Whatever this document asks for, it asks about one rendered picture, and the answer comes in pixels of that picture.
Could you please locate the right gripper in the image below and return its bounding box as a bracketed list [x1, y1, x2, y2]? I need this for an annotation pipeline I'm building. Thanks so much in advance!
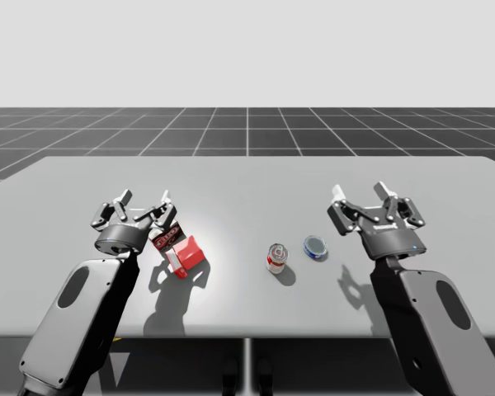
[326, 181, 428, 262]

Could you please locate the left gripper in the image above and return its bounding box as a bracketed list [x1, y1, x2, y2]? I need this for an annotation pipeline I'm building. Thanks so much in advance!
[90, 188, 178, 255]

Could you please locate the red and white carton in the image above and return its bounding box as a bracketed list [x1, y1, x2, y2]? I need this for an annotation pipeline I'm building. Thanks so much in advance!
[148, 220, 184, 253]

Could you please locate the blue flat can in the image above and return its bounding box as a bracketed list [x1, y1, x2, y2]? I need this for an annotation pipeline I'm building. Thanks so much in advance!
[302, 234, 329, 262]

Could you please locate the red and white can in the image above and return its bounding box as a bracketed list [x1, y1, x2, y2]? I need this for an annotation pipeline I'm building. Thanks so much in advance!
[266, 242, 291, 276]

